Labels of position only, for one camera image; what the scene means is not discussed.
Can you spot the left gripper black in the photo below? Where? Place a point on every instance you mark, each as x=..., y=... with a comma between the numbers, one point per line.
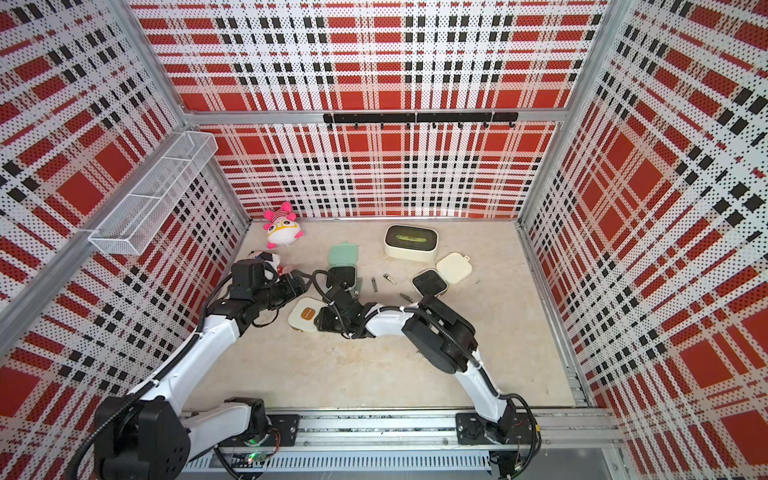
x=291, y=291

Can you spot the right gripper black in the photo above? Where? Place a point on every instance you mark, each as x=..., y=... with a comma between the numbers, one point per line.
x=323, y=322

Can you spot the cream case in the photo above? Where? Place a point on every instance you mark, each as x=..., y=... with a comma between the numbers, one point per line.
x=451, y=270
x=302, y=317

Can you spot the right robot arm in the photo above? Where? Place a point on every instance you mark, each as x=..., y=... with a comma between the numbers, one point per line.
x=442, y=336

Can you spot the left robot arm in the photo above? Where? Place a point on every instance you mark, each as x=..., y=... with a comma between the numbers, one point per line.
x=142, y=435

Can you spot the green nail clipper case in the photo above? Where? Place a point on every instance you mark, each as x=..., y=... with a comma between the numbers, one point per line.
x=342, y=269

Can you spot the pink doll red dress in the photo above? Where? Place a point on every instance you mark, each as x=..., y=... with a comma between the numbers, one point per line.
x=270, y=260

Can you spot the pink owl plush toy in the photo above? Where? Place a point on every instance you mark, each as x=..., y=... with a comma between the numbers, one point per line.
x=282, y=228

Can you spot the cream tissue box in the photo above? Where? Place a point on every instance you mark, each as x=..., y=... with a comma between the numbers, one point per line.
x=412, y=243

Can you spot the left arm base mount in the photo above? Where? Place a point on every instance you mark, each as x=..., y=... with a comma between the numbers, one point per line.
x=276, y=430

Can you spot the white wire mesh basket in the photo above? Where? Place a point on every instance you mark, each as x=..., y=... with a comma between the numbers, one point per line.
x=133, y=223

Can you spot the black wall hook rail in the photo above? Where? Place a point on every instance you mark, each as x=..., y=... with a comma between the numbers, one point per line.
x=357, y=119

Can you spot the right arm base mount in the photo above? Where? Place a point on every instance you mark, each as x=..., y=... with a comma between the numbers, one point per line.
x=495, y=429

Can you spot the aluminium front rail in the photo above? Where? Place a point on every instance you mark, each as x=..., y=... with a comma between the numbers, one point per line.
x=576, y=443

